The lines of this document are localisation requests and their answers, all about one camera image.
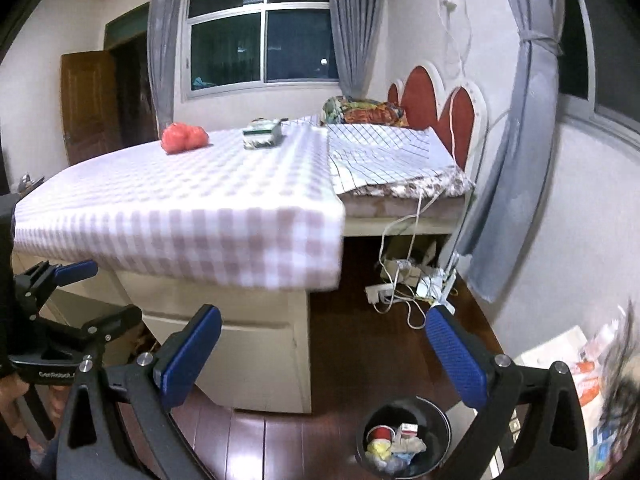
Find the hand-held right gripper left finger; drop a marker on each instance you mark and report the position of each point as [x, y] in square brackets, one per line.
[190, 360]

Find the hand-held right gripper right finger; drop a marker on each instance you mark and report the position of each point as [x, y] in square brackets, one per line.
[457, 360]

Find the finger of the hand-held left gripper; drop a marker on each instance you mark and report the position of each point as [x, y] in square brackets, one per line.
[75, 270]
[110, 322]

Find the black trash bin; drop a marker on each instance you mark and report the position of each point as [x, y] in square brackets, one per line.
[442, 440]

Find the pink and white carton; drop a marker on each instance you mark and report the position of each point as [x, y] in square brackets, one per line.
[407, 430]

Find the white tissue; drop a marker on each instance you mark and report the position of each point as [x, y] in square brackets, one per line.
[412, 446]

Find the red paper cup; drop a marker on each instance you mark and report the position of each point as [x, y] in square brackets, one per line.
[381, 432]

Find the yellow cloth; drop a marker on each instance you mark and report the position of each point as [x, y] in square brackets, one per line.
[377, 451]

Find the person's left hand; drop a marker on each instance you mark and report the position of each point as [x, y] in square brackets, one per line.
[10, 400]

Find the white power strip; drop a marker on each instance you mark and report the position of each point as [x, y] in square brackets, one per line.
[380, 294]

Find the pile of plastic bags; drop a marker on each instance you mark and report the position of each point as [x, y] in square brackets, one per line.
[595, 360]

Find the pink checked tablecloth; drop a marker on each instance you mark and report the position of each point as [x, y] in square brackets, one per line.
[200, 200]

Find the brown wooden door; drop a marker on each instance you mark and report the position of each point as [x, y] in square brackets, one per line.
[90, 110]

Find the red plastic bag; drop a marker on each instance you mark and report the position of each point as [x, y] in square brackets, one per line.
[184, 137]

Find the floral bed sheet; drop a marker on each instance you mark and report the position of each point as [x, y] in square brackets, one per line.
[410, 185]

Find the white blue-grid sheet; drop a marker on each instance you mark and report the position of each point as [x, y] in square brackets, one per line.
[380, 155]

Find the green and white box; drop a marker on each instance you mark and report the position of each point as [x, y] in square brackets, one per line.
[262, 135]

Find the grey tied curtain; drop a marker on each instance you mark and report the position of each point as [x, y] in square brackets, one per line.
[525, 110]

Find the large window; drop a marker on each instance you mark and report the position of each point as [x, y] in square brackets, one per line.
[225, 50]

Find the colourful folded quilt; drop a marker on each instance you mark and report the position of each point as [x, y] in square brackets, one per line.
[365, 110]

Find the red and white headboard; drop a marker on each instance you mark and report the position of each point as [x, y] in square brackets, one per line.
[425, 95]

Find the side window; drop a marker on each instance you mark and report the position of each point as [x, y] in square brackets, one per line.
[605, 35]

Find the cream bed frame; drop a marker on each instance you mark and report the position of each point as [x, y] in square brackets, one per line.
[400, 222]

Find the white wall charger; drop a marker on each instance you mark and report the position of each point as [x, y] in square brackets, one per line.
[448, 0]

